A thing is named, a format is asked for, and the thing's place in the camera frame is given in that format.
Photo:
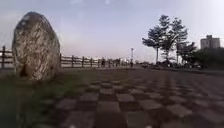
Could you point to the tall building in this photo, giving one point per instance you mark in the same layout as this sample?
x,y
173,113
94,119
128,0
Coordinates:
x,y
210,42

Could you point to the dark hedge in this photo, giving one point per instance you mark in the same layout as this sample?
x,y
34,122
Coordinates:
x,y
210,57

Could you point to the group of tall trees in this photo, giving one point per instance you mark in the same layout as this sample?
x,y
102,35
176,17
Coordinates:
x,y
166,36

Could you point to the large grey boulder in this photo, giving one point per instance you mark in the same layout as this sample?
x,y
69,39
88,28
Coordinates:
x,y
36,46

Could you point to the grass strip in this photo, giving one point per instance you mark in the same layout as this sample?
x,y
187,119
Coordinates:
x,y
20,96

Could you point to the person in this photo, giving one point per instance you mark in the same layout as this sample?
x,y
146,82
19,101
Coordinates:
x,y
131,63

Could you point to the chequered brick paving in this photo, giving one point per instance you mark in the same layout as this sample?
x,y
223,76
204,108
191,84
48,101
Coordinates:
x,y
133,100

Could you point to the pole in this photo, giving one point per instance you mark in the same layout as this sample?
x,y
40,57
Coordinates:
x,y
132,55

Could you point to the wooden rail fence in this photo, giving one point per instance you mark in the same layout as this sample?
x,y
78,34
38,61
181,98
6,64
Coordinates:
x,y
78,61

